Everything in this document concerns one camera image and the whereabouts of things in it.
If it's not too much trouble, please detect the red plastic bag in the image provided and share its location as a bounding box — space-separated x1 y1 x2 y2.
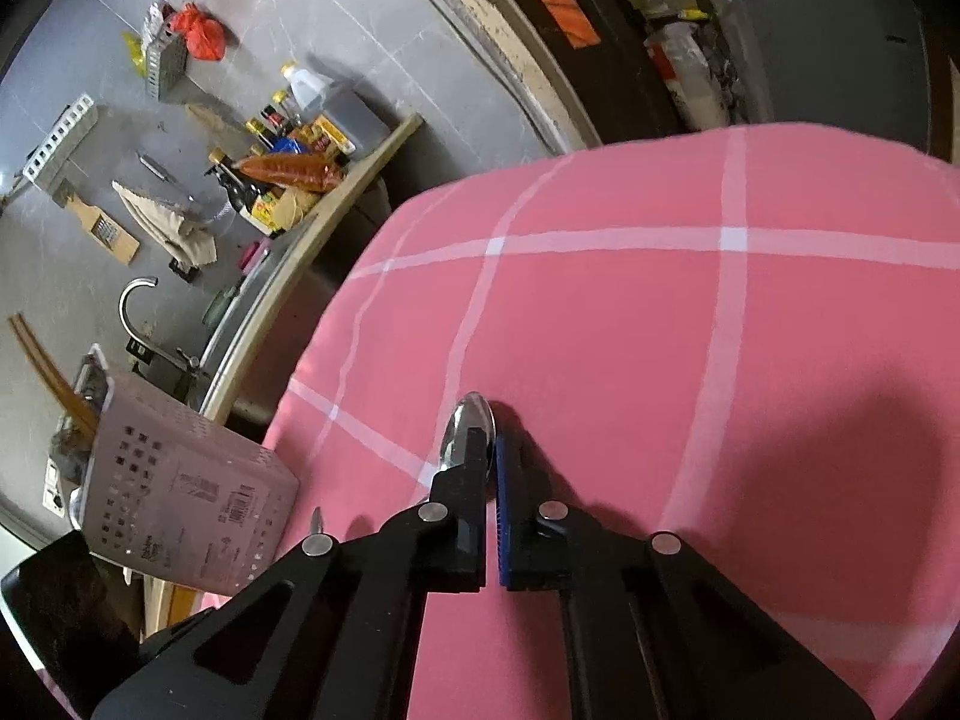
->
171 4 226 62

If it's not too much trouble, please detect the flat steel handled utensil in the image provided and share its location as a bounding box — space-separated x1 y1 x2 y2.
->
309 507 324 535

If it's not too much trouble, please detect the large vinegar jug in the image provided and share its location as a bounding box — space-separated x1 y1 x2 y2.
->
281 62 391 161

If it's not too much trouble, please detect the grey wall shelf basket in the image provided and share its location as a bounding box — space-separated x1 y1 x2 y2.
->
145 28 187 101

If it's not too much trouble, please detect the wooden grater board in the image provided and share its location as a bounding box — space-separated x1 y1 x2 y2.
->
53 181 140 266

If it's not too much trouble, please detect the dark soy sauce bottle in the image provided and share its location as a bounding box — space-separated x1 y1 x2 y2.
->
206 148 268 215

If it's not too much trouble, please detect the orange snack bag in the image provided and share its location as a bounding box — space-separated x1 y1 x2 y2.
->
236 153 343 193

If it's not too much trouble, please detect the white wall rack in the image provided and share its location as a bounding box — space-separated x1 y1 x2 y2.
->
21 94 98 192

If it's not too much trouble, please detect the wooden chopstick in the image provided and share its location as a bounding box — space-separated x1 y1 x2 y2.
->
14 312 103 433
7 314 99 440

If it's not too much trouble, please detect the stainless steel sink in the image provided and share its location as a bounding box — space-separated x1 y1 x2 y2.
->
197 239 291 382

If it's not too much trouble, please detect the beige hanging cloth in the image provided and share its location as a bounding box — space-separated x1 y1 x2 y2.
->
110 181 218 270

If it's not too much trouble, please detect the pink checked tablecloth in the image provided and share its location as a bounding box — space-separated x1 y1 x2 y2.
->
265 124 958 718

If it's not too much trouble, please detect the chrome faucet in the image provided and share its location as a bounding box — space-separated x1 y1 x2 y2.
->
117 277 200 376

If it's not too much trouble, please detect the steel spoon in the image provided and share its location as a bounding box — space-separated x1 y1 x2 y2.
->
436 392 498 481

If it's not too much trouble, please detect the white perforated utensil basket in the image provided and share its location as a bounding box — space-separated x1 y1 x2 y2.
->
49 346 299 595

